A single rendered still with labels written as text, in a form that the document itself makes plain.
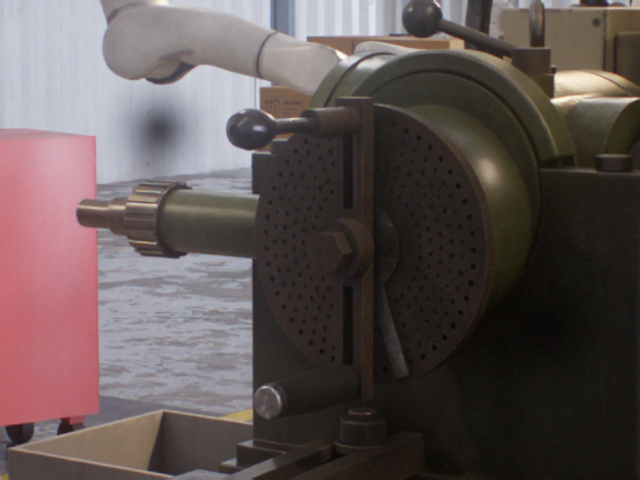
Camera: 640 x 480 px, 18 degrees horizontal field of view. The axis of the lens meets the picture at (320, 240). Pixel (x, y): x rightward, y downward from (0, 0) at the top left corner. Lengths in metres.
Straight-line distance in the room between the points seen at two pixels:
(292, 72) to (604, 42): 0.80
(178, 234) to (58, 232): 4.32
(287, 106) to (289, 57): 7.74
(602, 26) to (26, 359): 4.18
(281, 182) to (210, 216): 0.09
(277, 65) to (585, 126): 1.09
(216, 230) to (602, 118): 0.28
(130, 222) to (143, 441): 2.38
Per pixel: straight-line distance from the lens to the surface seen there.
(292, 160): 1.37
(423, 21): 1.46
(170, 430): 3.88
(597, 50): 1.73
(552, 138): 1.36
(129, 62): 2.57
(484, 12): 1.96
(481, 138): 1.36
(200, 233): 1.45
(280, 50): 2.48
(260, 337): 1.51
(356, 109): 1.31
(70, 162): 5.78
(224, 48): 2.52
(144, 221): 1.48
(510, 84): 1.37
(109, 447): 3.78
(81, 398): 5.88
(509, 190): 1.35
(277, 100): 10.24
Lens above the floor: 1.34
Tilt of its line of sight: 7 degrees down
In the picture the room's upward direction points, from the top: straight up
